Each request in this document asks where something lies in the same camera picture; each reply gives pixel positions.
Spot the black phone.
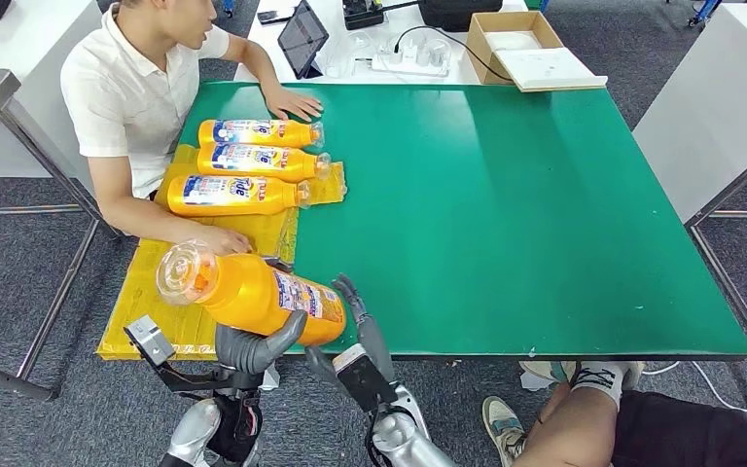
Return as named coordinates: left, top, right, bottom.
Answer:
left=256, top=7, right=296, bottom=26

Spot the black bag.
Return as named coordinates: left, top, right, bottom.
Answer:
left=417, top=0, right=504, bottom=32

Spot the white foam insert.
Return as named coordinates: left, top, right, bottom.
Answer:
left=483, top=30, right=547, bottom=53

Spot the black tablet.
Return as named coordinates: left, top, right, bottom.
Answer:
left=276, top=0, right=330, bottom=81

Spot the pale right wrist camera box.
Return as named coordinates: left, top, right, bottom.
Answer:
left=333, top=342, right=401, bottom=413

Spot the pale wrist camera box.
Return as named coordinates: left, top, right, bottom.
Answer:
left=123, top=314, right=176, bottom=369
left=333, top=342, right=401, bottom=413

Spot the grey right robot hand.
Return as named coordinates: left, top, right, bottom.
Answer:
left=303, top=273, right=397, bottom=398

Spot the black cable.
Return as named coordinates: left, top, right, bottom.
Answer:
left=392, top=25, right=514, bottom=84

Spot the person with white sock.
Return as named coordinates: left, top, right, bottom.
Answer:
left=481, top=360, right=747, bottom=467

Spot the white table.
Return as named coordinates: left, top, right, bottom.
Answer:
left=231, top=0, right=529, bottom=87
left=0, top=0, right=136, bottom=238
left=630, top=3, right=747, bottom=413

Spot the seated person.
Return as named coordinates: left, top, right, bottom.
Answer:
left=59, top=0, right=325, bottom=257

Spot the white flat box lid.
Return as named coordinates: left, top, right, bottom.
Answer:
left=495, top=47, right=609, bottom=93

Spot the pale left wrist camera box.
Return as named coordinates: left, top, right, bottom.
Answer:
left=123, top=314, right=176, bottom=369

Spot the person's left hand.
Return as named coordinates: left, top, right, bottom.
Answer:
left=264, top=85, right=325, bottom=124

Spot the white power strip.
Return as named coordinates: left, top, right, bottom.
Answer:
left=371, top=48, right=451, bottom=79

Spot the black charger device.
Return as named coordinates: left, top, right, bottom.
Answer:
left=340, top=0, right=385, bottom=31

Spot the person's right hand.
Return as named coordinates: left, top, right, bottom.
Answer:
left=196, top=225, right=254, bottom=257

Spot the brown cardboard box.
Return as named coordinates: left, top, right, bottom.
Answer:
left=465, top=11, right=565, bottom=87

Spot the clear plastic packaging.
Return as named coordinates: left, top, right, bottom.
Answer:
left=323, top=30, right=378, bottom=80

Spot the white floor cable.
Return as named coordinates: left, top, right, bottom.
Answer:
left=640, top=362, right=747, bottom=417

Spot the orange detergent bottle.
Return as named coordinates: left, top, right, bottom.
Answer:
left=197, top=119, right=326, bottom=151
left=155, top=240, right=347, bottom=348
left=165, top=174, right=312, bottom=218
left=196, top=142, right=333, bottom=184

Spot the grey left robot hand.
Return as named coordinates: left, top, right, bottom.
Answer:
left=214, top=255, right=309, bottom=377

